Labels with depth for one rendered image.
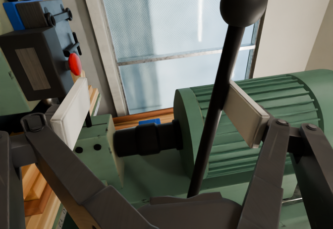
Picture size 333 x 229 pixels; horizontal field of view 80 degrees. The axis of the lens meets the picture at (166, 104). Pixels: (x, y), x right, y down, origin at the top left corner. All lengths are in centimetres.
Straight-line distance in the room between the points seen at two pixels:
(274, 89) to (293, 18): 178
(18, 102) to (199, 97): 26
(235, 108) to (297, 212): 39
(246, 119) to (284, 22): 196
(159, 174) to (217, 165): 14
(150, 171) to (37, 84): 28
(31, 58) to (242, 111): 23
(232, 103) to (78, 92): 13
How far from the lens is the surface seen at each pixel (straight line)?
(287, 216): 54
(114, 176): 41
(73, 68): 29
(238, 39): 18
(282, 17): 208
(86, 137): 36
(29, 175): 29
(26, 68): 28
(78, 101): 17
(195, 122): 31
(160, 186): 42
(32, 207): 33
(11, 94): 31
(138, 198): 42
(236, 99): 18
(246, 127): 17
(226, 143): 33
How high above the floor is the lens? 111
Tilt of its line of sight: 4 degrees up
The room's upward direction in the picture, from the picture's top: 82 degrees clockwise
